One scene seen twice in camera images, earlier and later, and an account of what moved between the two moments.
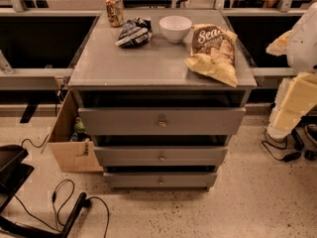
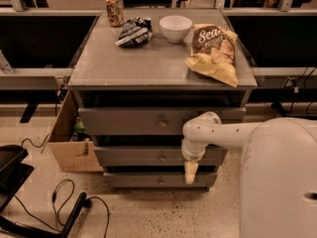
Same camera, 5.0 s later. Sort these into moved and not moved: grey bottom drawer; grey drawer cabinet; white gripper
Moved: white gripper
Not moved: grey bottom drawer; grey drawer cabinet
